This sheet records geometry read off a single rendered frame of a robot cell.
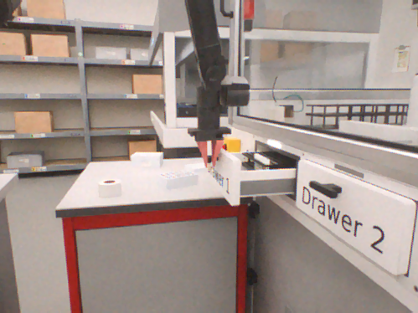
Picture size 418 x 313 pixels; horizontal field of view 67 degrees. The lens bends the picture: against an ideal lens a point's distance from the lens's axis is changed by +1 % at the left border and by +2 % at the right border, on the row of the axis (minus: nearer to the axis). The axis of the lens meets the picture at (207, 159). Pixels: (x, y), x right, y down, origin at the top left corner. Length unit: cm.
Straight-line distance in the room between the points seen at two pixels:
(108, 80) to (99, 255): 409
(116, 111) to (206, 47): 431
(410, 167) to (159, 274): 79
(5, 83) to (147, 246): 429
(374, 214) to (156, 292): 75
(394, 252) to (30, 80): 483
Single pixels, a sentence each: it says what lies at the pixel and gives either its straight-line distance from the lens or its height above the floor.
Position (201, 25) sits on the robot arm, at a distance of 68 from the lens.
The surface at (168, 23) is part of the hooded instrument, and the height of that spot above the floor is 141.
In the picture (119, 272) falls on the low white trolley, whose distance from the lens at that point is 106.
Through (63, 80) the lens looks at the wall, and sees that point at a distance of 497.
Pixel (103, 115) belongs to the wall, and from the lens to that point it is 496.
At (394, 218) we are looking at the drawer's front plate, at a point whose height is 90.
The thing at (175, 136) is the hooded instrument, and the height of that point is 86.
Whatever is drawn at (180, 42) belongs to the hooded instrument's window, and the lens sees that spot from 164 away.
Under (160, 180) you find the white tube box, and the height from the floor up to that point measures 78.
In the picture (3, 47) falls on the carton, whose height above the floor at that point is 163.
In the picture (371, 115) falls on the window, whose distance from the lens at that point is 59.
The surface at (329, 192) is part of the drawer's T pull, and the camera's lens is 56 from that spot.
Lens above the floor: 107
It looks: 12 degrees down
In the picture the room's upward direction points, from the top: straight up
